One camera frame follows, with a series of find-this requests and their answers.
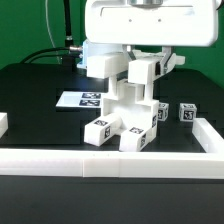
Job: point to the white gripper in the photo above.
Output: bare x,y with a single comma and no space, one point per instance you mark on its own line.
167,23

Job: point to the white chair back part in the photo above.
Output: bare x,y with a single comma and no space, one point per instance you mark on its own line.
116,67

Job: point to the white chair seat part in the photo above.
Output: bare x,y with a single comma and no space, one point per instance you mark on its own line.
127,100

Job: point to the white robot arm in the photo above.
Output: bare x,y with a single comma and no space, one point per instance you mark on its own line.
91,48

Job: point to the white tag sheet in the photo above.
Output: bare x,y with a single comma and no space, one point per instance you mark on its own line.
72,99

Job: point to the white U-shaped obstacle frame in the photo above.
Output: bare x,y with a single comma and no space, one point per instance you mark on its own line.
206,165

